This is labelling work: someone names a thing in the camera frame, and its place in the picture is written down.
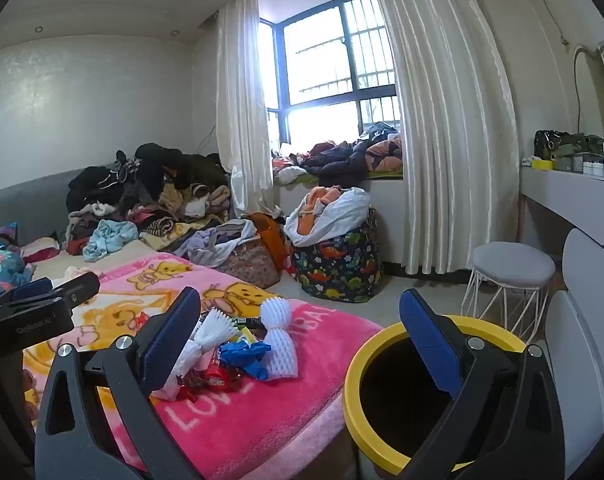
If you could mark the pile of clothes on bed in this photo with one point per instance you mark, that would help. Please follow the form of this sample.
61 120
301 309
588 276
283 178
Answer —
152 185

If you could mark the yellow-rimmed black trash bin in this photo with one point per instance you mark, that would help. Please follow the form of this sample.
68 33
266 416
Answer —
352 385

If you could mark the cream curtain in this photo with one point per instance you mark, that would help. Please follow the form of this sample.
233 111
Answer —
446 135
242 110

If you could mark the white cloth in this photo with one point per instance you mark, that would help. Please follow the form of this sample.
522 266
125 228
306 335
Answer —
347 205

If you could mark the red snack wrapper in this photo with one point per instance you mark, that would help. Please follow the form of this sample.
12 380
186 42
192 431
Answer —
217 377

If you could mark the pink cartoon printed blanket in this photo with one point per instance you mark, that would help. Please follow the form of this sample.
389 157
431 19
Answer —
262 420

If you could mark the fanned white foam fruit net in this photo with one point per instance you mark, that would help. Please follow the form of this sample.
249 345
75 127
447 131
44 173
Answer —
209 332

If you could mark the orange bag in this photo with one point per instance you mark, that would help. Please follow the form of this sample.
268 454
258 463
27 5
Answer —
269 240

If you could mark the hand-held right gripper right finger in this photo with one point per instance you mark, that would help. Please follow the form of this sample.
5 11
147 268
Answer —
426 340

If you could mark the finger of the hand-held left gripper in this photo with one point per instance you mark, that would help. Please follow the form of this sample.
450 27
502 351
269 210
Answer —
79 287
32 290

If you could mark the orange garment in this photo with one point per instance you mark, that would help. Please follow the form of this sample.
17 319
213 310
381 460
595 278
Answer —
317 200

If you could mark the grey bed headboard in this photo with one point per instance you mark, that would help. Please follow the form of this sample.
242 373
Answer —
32 200

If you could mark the yellow item on desk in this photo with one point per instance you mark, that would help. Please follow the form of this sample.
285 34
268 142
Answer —
540 164

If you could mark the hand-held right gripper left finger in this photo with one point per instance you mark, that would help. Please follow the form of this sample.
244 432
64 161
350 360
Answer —
167 340

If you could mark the pile of clothes on windowsill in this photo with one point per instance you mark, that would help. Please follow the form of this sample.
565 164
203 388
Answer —
342 157

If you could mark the dark small wrapper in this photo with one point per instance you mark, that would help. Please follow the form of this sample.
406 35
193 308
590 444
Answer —
247 322

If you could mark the blue plastic wrapper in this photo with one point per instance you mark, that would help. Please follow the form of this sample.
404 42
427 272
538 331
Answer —
247 357

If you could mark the dinosaur print storage bag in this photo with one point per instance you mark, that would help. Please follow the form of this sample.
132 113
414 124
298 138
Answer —
337 270

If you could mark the dark framed window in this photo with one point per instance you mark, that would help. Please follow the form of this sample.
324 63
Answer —
332 95

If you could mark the floral pillow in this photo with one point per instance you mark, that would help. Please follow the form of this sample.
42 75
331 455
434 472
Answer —
2 265

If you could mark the floral fabric bag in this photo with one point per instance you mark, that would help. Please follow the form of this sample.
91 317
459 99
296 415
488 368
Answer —
254 267

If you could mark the heart-shaped vanity mirror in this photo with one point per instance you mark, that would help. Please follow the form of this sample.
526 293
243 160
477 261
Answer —
594 95

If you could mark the light blue garment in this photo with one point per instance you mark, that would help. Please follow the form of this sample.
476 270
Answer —
109 237

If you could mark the white curved cabinet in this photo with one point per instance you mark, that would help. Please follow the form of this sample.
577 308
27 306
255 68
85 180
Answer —
591 335

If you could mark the white vanity desk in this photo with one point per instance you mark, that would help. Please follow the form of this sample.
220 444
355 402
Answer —
566 195

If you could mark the pale lavender garment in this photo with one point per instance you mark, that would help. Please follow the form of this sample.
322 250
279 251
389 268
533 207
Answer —
212 242

